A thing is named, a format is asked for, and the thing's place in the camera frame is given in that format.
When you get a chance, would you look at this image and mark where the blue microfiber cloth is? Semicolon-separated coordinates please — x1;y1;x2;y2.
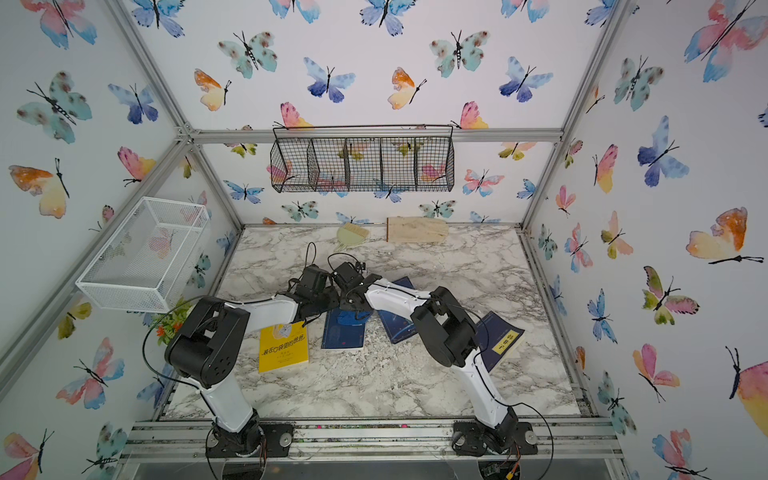
337;310;371;327

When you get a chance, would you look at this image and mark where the dark blue yellow-label book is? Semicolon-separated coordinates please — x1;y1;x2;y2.
321;309;366;351

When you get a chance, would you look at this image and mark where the blue Little Prince book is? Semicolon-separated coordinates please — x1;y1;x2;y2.
377;277;417;345

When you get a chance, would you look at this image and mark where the navy yellow-label book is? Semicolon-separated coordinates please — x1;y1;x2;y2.
475;312;526;372

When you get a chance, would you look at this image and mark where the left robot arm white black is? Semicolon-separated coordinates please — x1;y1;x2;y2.
165;264;339;458

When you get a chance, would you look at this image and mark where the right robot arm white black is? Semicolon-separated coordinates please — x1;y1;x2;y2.
332;273;538;457

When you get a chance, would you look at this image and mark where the yellow cover book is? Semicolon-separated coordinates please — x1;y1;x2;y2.
258;323;309;373

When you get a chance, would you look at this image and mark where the potted flowers white pot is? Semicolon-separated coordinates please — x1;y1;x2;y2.
145;297;198;345

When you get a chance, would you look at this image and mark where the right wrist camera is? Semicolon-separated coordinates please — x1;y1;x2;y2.
332;262;364;290

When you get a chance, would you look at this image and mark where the black wire wall basket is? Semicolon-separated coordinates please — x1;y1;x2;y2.
268;124;455;194

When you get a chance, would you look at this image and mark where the white mesh wall basket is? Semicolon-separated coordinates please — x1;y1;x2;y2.
75;197;210;313

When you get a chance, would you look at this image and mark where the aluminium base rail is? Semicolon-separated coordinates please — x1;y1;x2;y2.
120;417;624;463

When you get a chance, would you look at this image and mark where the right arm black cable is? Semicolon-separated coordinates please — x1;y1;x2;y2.
326;251;556;480

